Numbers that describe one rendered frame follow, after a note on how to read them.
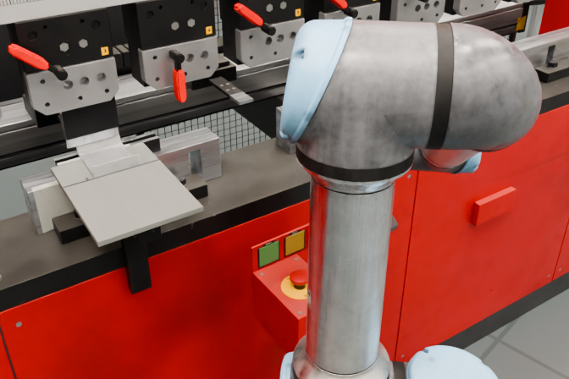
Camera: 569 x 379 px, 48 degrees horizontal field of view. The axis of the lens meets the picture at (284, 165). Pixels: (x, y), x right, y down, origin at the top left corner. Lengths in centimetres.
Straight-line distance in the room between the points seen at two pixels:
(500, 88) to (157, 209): 66
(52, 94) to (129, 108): 41
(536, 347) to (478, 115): 183
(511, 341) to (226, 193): 131
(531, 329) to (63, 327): 163
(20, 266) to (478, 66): 90
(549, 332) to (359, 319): 175
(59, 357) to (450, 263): 109
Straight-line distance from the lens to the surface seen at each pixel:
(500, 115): 58
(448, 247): 185
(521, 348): 233
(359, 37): 56
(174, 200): 109
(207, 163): 135
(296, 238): 129
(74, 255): 122
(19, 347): 128
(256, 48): 129
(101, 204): 111
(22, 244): 128
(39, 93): 115
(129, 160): 120
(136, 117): 155
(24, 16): 111
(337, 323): 70
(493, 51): 58
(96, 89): 117
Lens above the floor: 160
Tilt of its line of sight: 31 degrees down
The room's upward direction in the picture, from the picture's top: straight up
